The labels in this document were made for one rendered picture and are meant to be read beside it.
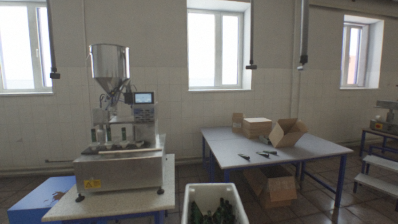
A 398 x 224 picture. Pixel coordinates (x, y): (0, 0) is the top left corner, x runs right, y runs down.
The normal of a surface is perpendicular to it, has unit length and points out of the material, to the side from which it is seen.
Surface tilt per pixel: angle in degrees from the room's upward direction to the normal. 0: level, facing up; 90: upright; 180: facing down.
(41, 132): 90
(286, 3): 90
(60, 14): 90
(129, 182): 90
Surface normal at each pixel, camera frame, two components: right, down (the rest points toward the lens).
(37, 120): 0.16, 0.11
